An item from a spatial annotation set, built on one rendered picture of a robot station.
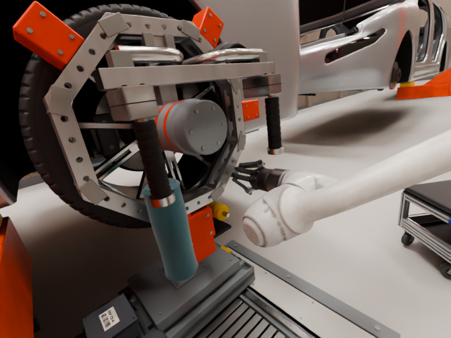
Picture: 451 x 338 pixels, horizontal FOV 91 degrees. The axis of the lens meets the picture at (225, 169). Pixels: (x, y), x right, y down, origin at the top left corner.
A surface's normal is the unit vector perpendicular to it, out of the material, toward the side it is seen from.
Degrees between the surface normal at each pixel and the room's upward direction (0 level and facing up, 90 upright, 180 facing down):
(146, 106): 90
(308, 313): 0
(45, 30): 90
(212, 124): 90
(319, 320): 0
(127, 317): 0
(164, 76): 90
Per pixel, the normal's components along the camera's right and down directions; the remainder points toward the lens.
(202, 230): 0.66, 0.15
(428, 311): -0.14, -0.94
